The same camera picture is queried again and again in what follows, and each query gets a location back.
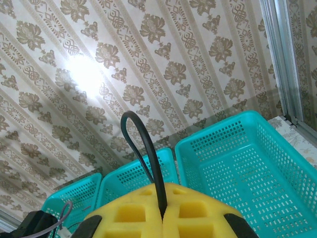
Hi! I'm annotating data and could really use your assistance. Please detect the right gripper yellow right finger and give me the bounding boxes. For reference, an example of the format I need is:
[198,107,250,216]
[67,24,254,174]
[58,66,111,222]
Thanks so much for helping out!
[162,182,260,238]

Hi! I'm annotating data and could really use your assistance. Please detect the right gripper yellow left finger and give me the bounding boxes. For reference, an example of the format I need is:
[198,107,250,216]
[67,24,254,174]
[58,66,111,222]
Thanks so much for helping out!
[71,182,164,238]

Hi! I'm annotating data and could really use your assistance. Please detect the thin black cable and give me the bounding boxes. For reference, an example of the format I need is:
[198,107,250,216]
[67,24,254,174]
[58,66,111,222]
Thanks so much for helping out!
[120,111,169,220]

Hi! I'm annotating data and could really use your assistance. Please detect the teal plastic basket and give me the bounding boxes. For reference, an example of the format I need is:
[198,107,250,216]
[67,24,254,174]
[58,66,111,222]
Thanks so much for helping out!
[174,110,317,238]
[96,148,177,211]
[41,173,103,235]

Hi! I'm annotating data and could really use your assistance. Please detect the floral tablecloth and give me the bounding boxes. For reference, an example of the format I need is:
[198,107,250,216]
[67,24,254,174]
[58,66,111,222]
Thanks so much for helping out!
[266,115,317,172]

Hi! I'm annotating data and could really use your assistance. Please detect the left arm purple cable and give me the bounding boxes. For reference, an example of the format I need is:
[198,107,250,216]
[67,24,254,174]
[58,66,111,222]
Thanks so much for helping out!
[32,200,74,238]

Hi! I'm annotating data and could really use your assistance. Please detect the aluminium frame post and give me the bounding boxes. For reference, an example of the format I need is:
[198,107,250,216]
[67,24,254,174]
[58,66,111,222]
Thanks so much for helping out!
[259,0,317,134]
[0,208,24,234]

